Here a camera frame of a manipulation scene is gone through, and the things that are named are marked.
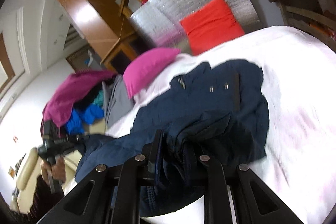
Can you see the navy blue puffer jacket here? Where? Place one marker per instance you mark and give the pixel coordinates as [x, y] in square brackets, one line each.
[216, 111]

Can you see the wooden bedside cabinet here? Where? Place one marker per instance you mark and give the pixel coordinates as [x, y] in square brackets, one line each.
[106, 30]

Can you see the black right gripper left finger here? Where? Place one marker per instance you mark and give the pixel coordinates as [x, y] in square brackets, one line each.
[119, 194]

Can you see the bright blue garment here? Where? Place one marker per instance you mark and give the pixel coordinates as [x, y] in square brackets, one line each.
[78, 117]

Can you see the left hand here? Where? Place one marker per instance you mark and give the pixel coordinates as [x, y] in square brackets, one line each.
[58, 170]

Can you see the grey garment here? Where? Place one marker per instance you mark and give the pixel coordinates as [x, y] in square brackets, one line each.
[116, 102]

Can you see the pink pillow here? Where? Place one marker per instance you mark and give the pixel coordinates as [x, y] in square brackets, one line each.
[145, 68]

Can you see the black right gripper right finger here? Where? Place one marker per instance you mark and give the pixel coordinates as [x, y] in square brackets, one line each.
[240, 196]

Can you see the teal garment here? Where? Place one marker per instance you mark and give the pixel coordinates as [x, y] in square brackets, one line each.
[99, 99]

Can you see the red pillow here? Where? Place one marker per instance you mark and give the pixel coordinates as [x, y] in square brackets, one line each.
[210, 26]

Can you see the white bed cover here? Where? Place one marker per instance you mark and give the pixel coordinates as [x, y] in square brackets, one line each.
[299, 87]

